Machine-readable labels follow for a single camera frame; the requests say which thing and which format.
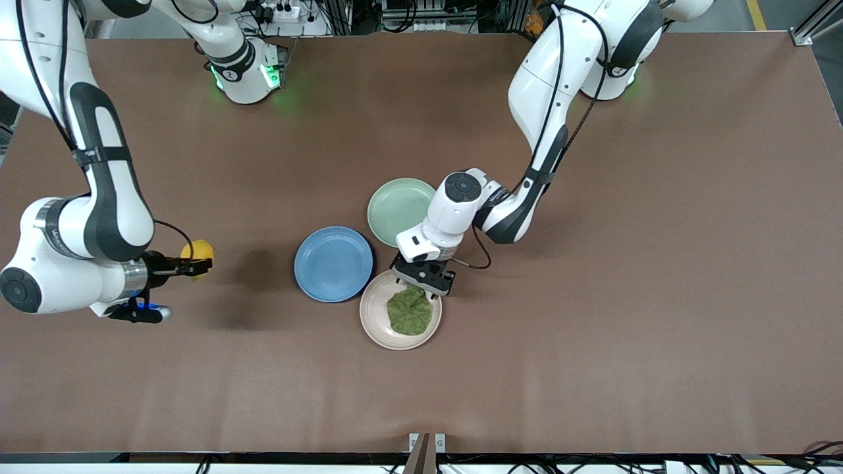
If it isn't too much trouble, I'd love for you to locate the yellow lemon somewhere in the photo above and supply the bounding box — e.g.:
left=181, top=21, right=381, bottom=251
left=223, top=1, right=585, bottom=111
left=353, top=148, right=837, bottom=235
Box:
left=180, top=239, right=215, bottom=281

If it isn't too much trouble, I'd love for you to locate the green lettuce leaf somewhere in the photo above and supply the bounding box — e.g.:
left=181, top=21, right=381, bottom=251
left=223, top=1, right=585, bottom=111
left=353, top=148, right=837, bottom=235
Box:
left=386, top=284, right=433, bottom=336

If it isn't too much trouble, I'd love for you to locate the beige plate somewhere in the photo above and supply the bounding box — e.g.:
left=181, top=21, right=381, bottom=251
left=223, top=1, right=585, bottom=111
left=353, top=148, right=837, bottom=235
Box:
left=360, top=269, right=443, bottom=350

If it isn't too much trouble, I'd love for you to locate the pale green plate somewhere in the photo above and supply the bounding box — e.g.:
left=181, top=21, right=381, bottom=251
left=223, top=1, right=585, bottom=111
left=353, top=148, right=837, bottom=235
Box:
left=367, top=178, right=437, bottom=249

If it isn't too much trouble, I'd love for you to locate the blue plate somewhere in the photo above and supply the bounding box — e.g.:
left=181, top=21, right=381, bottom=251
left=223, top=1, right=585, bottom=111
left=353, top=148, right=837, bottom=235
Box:
left=294, top=226, right=374, bottom=303

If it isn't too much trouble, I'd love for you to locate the white power strip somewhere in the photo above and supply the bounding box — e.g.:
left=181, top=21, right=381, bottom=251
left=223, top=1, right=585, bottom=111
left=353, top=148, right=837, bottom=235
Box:
left=259, top=3, right=302, bottom=22

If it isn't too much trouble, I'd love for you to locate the grey table edge bracket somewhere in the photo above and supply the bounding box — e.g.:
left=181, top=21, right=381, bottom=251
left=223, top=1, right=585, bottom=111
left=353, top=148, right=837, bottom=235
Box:
left=403, top=433, right=447, bottom=474

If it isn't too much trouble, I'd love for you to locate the black table edge rail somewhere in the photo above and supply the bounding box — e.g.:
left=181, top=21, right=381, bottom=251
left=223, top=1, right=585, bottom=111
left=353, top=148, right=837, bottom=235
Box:
left=0, top=452, right=843, bottom=465

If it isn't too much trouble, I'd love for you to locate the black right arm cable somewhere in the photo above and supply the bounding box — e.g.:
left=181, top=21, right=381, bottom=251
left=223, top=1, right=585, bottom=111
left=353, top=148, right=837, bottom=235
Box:
left=14, top=0, right=196, bottom=261

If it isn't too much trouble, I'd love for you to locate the aluminium frame profile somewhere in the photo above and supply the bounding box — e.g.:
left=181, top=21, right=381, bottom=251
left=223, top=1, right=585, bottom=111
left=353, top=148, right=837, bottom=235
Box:
left=789, top=0, right=843, bottom=47

